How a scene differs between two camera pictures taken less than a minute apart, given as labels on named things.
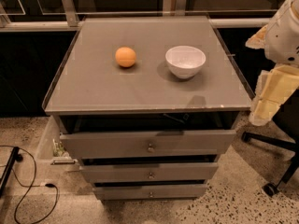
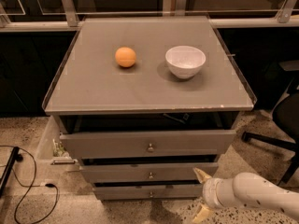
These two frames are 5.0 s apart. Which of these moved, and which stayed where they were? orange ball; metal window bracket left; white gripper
Moved: white gripper
Stayed: metal window bracket left; orange ball
